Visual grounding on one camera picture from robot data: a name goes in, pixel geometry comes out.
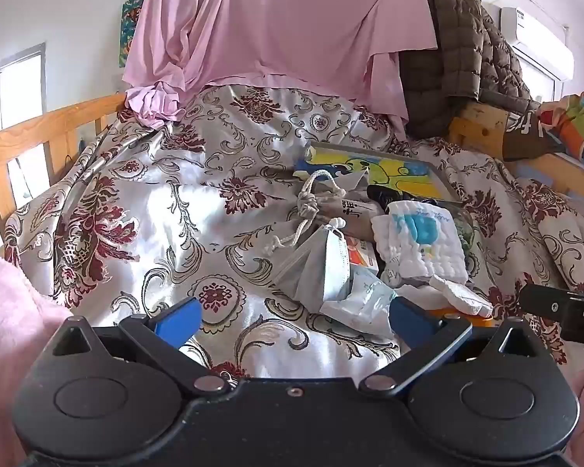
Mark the beige drawstring bag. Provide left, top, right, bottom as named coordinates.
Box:
left=265, top=169, right=385, bottom=256

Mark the white tissue packet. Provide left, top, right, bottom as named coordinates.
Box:
left=318, top=267, right=397, bottom=339

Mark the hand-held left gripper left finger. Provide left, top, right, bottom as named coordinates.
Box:
left=53, top=297, right=229, bottom=397

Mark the wooden bed rail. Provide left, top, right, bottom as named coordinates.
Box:
left=0, top=93, right=127, bottom=234

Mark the white air conditioner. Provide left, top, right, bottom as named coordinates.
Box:
left=499, top=6, right=576, bottom=81

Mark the floral satin bedspread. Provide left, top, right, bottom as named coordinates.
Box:
left=2, top=85, right=584, bottom=380

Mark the light blue face mask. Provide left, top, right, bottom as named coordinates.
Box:
left=322, top=226, right=352, bottom=302

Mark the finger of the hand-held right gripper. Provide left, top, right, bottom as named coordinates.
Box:
left=518, top=283, right=572, bottom=332

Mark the orange and white box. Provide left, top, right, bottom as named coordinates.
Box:
left=345, top=236, right=381, bottom=274

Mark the colourful wall poster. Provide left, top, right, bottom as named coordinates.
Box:
left=119, top=0, right=147, bottom=69

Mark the brown quilted jacket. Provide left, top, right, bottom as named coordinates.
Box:
left=399, top=0, right=541, bottom=139

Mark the black sock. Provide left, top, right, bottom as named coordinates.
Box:
left=367, top=185, right=439, bottom=211

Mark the grey cloth pouch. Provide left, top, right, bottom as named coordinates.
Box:
left=273, top=231, right=331, bottom=298

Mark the colourful clothes pile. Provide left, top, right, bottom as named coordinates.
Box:
left=538, top=91, right=584, bottom=161

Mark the pink fluffy blanket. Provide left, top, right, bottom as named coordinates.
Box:
left=0, top=255, right=74, bottom=467

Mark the white towel with blue print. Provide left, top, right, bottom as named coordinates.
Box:
left=372, top=201, right=468, bottom=285

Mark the brown cloth with white print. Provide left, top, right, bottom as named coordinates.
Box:
left=503, top=109, right=565, bottom=161

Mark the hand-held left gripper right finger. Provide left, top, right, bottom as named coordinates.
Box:
left=360, top=297, right=536, bottom=397

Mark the pink hanging sheet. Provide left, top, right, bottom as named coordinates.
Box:
left=121, top=0, right=434, bottom=130

